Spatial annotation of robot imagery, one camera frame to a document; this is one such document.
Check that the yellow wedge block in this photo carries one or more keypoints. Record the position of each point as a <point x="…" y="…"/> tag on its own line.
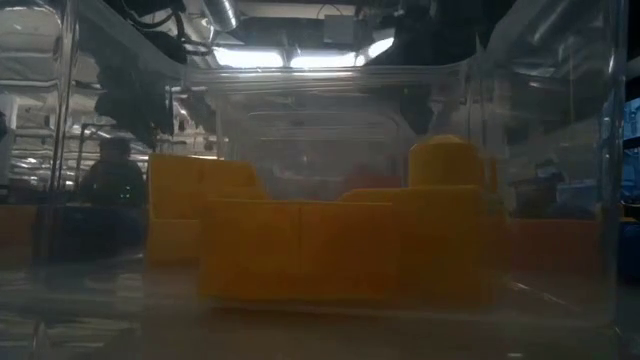
<point x="300" y="250"/>

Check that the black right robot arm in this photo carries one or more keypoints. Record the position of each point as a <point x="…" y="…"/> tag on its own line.
<point x="435" y="30"/>

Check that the person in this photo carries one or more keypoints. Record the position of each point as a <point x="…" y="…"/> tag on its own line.
<point x="112" y="170"/>

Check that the yellow hollow square block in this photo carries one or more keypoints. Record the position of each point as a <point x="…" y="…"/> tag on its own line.
<point x="175" y="200"/>

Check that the white storage shelf rack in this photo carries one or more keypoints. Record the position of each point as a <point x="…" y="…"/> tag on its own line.
<point x="30" y="85"/>

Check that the ceiling tube light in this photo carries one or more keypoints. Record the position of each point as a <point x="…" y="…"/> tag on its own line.
<point x="380" y="47"/>
<point x="247" y="57"/>

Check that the orange wedge block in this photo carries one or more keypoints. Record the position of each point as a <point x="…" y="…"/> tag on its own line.
<point x="17" y="235"/>
<point x="550" y="245"/>

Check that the clear plastic bin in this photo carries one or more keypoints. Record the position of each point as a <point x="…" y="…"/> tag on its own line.
<point x="320" y="120"/>
<point x="350" y="330"/>

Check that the grey ceiling box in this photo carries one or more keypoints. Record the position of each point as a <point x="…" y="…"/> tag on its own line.
<point x="340" y="30"/>

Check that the yellow block with stud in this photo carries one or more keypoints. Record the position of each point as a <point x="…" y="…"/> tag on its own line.
<point x="445" y="225"/>

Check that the bluish window pane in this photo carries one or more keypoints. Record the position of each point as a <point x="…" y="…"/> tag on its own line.
<point x="631" y="120"/>

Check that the long blue toy block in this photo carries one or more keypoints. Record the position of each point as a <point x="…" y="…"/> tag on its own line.
<point x="631" y="250"/>

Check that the silver ceiling duct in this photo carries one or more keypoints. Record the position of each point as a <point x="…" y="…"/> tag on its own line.
<point x="222" y="12"/>

